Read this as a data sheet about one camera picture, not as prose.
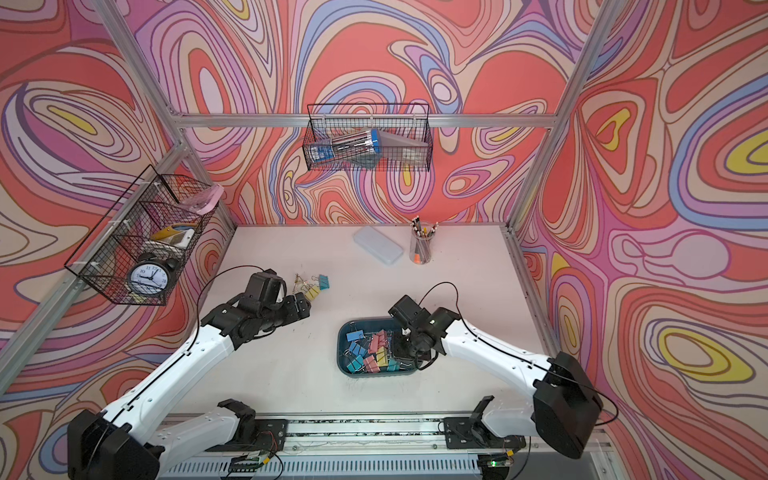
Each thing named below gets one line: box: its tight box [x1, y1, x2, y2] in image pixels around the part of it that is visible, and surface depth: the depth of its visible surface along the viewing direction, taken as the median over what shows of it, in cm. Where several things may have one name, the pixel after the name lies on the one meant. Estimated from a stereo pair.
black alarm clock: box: [127, 252, 177, 298], surface depth 69 cm
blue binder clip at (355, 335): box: [346, 330, 365, 342], surface depth 89 cm
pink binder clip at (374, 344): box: [368, 334, 379, 354], surface depth 88 cm
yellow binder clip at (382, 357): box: [376, 346, 388, 367], surface depth 86 cm
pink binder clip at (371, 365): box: [364, 355, 380, 373], surface depth 84 cm
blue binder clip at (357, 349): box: [349, 341, 367, 357], surface depth 88 cm
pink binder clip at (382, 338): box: [378, 329, 388, 348], surface depth 90 cm
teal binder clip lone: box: [346, 355, 364, 373], surface depth 85 cm
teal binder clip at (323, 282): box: [319, 274, 330, 290], surface depth 104 cm
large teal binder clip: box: [386, 357, 401, 372], surface depth 84 cm
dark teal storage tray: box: [337, 317, 417, 378], surface depth 88 cm
